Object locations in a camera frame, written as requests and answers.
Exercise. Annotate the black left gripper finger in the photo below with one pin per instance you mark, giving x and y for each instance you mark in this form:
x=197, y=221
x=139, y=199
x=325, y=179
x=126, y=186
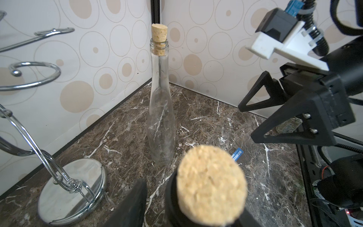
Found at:
x=131, y=211

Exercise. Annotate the clear glass bottle cork stopper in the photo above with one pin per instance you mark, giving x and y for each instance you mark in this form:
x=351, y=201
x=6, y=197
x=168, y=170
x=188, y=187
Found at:
x=161, y=125

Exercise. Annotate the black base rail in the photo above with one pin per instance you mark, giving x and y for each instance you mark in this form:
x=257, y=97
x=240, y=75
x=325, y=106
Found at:
x=333, y=181

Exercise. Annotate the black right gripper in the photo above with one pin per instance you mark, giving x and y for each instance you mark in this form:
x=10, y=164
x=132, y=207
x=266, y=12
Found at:
x=317, y=105

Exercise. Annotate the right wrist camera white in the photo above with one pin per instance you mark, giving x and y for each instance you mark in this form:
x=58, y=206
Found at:
x=283, y=34

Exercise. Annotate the dark green wine bottle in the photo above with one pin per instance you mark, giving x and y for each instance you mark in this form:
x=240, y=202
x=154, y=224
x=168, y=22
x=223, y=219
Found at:
x=208, y=189

